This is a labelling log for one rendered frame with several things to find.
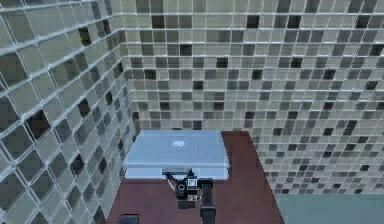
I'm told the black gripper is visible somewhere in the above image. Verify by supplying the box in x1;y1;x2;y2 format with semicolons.
165;168;197;210

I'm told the silver closed laptop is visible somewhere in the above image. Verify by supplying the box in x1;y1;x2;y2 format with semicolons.
122;129;231;181

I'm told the red-brown wooden table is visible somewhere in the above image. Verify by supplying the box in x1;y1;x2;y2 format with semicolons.
105;130;285;224

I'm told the small black flat object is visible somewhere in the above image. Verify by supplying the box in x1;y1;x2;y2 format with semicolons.
117;213;141;224

